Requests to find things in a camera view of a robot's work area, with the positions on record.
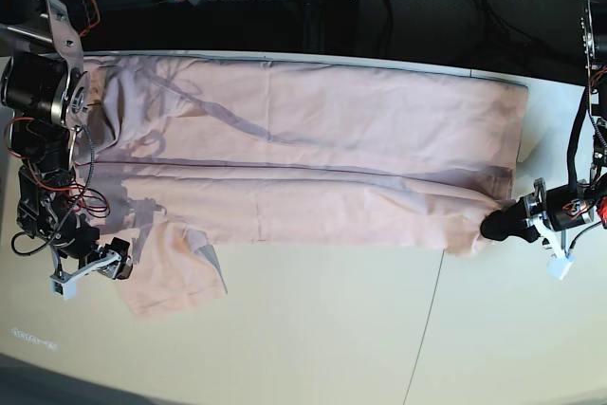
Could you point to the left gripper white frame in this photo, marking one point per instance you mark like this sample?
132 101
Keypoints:
543 213

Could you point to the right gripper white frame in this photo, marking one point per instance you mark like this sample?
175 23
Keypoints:
111 261

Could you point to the pink T-shirt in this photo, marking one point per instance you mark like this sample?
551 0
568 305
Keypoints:
193 154

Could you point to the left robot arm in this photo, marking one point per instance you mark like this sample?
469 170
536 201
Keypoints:
586 147

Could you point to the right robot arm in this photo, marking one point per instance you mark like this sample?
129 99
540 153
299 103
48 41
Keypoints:
45 85

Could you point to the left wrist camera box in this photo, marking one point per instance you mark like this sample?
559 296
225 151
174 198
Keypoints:
558 267

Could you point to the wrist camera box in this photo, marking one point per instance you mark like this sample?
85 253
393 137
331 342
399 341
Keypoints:
66 287
558 267

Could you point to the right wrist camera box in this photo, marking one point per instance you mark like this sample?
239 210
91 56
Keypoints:
66 287

